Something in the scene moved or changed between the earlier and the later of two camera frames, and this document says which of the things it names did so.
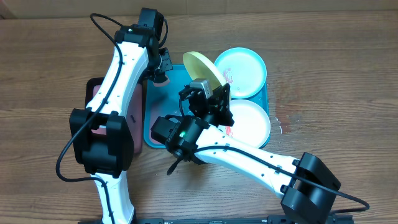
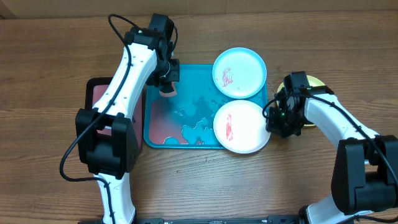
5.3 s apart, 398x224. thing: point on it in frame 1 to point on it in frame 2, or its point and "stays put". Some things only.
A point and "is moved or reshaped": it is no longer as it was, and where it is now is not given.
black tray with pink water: (134, 111) stays put
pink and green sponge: (163, 83) is moved or reshaped
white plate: (251, 124) stays put
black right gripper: (222, 108) to (277, 127)
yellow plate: (199, 66) to (313, 81)
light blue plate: (244, 70) stays put
